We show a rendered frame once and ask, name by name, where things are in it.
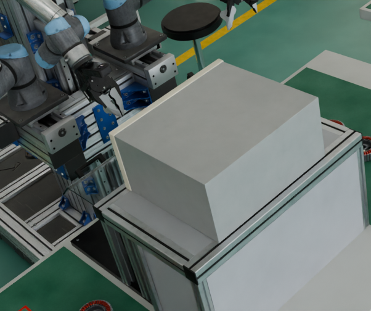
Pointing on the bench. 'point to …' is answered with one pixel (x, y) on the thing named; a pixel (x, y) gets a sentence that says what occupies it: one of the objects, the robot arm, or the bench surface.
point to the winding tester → (219, 147)
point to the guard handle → (89, 165)
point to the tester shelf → (139, 216)
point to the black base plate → (102, 252)
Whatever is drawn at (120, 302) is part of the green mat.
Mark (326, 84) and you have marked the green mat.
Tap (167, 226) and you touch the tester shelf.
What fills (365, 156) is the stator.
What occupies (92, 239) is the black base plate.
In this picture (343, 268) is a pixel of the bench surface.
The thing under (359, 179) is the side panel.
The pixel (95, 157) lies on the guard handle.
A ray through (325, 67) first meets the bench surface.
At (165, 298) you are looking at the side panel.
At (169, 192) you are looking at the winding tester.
